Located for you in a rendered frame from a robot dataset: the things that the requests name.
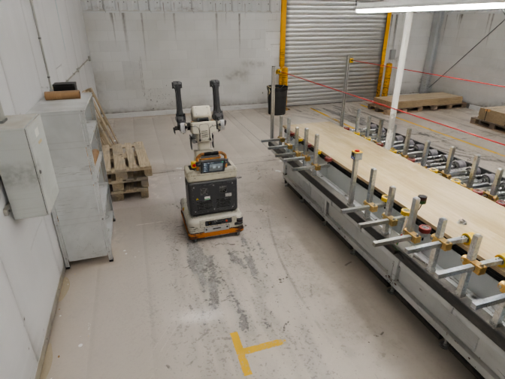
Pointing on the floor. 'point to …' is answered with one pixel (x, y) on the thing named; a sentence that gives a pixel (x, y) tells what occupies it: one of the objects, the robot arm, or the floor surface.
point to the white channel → (399, 78)
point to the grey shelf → (77, 178)
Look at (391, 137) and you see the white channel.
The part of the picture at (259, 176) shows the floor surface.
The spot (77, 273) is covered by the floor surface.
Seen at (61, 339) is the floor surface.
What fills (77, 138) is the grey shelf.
